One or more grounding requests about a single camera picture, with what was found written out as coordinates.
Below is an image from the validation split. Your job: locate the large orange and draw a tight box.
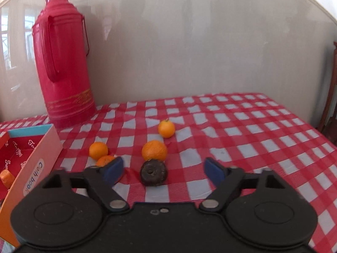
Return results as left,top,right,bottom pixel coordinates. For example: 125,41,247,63
96,155,115,167

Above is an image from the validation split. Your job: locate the small orange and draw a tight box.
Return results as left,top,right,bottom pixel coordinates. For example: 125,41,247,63
158,119,175,139
88,142,108,160

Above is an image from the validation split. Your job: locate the dark fruit back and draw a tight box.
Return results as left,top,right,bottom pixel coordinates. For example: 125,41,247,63
140,159,168,186

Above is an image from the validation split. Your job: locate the orange with stem front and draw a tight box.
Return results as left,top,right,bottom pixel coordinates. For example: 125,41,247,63
0,169,15,189

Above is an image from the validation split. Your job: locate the red checkered tablecloth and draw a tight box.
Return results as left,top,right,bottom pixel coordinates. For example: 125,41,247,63
0,92,337,253

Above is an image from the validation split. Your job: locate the colourful cardboard box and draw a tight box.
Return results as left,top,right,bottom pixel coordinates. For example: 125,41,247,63
1,124,63,247

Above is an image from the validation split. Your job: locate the carved wooden side stand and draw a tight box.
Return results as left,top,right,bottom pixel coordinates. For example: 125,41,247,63
318,41,337,132

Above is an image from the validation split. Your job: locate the red thermos flask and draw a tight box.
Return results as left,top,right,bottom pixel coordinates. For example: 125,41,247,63
32,0,96,129

